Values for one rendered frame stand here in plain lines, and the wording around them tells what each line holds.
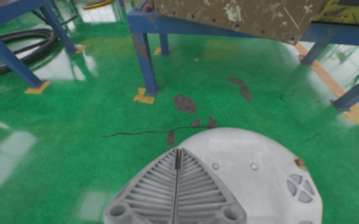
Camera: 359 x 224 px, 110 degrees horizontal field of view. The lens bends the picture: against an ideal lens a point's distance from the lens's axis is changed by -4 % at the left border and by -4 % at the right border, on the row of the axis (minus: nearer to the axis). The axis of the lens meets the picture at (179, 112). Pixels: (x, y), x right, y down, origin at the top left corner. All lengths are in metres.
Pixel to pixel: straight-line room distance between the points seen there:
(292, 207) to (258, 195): 0.10
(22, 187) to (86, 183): 0.40
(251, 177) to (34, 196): 1.20
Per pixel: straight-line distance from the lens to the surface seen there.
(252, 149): 0.71
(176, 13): 0.78
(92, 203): 1.03
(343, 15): 1.11
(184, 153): 0.17
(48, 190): 1.21
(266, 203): 0.67
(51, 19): 2.28
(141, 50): 1.05
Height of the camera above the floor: 0.89
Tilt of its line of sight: 53 degrees down
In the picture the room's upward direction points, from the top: 1 degrees counter-clockwise
